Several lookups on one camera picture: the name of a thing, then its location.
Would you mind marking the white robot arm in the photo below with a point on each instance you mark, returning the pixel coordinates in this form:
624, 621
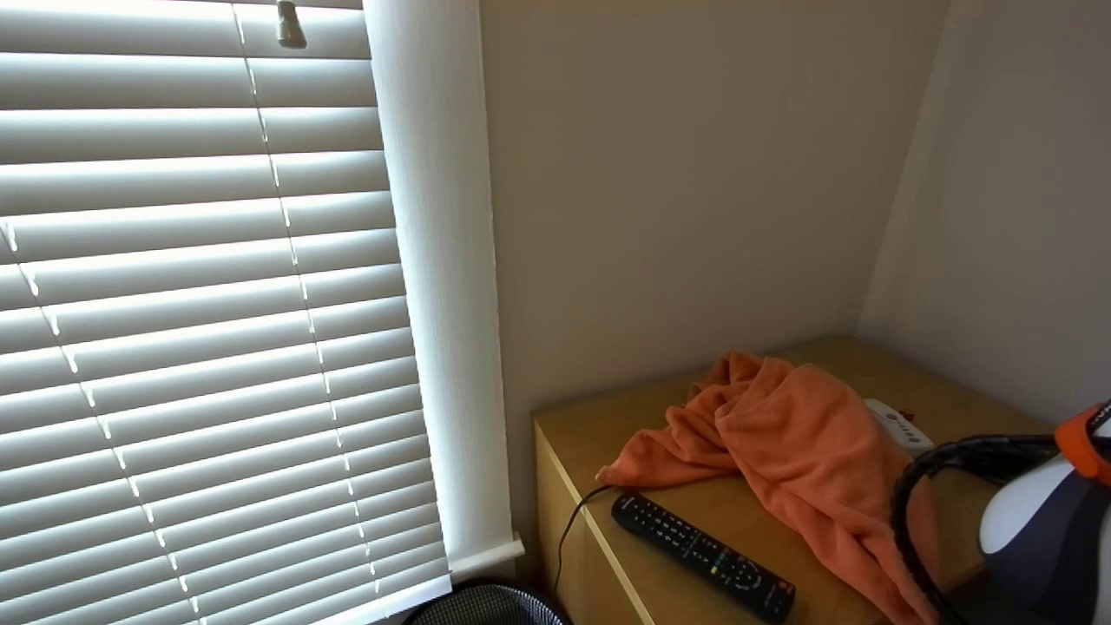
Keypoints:
1047, 535

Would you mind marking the black tv remote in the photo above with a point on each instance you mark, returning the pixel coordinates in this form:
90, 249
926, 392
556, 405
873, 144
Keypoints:
707, 559

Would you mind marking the orange fleece cloth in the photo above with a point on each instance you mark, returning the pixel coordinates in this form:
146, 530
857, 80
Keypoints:
814, 459

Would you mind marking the black round bin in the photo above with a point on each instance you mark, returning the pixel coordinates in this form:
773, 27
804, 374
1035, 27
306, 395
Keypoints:
488, 607

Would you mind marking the white handheld controller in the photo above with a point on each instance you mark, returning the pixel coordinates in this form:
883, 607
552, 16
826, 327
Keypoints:
900, 428

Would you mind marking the white window blinds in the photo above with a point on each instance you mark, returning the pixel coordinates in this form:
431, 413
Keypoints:
208, 405

